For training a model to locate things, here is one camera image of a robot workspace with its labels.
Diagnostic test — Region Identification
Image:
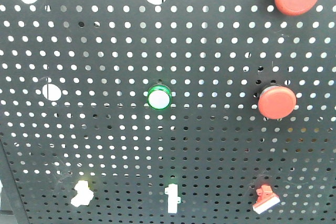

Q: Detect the black perforated pegboard panel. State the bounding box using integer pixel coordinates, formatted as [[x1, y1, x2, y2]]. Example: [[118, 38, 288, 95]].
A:
[[1, 0, 335, 223]]

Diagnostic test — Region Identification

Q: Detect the yellow rotary selector switch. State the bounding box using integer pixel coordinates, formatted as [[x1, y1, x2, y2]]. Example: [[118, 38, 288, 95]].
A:
[[70, 180, 94, 207]]

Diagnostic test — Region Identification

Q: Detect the green illuminated push button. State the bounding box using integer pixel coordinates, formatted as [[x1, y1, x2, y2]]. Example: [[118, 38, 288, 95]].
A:
[[147, 83, 172, 110]]

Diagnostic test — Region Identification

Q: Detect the red rotary selector switch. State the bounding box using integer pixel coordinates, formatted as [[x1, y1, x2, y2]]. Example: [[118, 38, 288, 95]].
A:
[[253, 184, 280, 214]]

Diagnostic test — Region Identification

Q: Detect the green rotary selector switch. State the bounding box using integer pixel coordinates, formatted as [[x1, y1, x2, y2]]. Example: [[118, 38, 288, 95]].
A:
[[164, 184, 181, 214]]

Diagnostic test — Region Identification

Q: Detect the lower red mushroom button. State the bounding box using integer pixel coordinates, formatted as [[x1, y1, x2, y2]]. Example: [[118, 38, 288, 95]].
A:
[[257, 86, 297, 120]]

